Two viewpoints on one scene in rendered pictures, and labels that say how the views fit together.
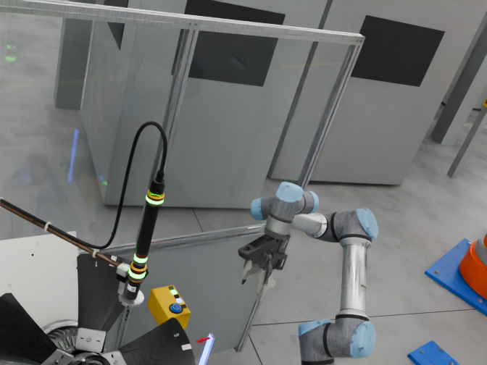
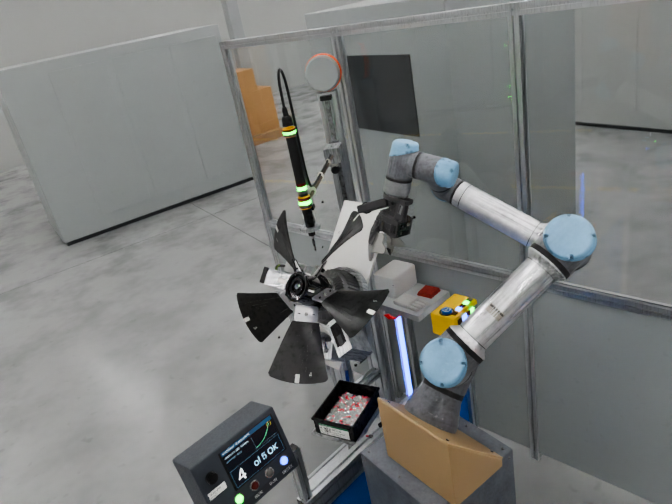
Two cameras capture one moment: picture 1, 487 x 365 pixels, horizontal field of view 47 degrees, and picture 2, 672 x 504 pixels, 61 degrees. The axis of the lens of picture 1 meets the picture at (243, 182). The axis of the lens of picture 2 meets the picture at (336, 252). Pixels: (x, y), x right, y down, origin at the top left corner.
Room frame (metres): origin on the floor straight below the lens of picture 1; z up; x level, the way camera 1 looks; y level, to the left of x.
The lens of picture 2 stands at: (1.27, -1.68, 2.21)
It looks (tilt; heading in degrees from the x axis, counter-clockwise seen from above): 25 degrees down; 90
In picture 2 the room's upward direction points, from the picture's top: 11 degrees counter-clockwise
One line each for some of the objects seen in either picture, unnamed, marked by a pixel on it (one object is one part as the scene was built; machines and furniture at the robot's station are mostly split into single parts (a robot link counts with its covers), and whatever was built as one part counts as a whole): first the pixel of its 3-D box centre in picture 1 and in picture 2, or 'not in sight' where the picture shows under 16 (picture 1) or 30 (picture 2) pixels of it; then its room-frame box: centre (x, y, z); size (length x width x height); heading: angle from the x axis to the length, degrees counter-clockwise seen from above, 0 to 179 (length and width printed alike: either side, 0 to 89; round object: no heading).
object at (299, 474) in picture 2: not in sight; (299, 473); (1.03, -0.42, 0.96); 0.03 x 0.03 x 0.20; 41
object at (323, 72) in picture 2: not in sight; (323, 72); (1.36, 0.90, 1.88); 0.17 x 0.15 x 0.16; 131
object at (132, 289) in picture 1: (143, 242); (298, 174); (1.19, 0.20, 1.66); 0.04 x 0.04 x 0.46
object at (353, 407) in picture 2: not in sight; (347, 413); (1.19, -0.06, 0.83); 0.19 x 0.14 x 0.04; 57
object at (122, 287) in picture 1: (130, 284); (308, 215); (1.20, 0.21, 1.50); 0.09 x 0.07 x 0.10; 76
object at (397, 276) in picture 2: not in sight; (392, 277); (1.50, 0.73, 0.92); 0.17 x 0.16 x 0.11; 41
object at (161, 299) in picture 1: (168, 310); (455, 317); (1.65, 0.13, 1.02); 0.16 x 0.10 x 0.11; 41
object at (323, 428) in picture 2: not in sight; (347, 409); (1.19, -0.05, 0.85); 0.22 x 0.17 x 0.07; 57
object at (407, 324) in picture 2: not in sight; (414, 370); (1.53, 0.65, 0.42); 0.04 x 0.04 x 0.83; 41
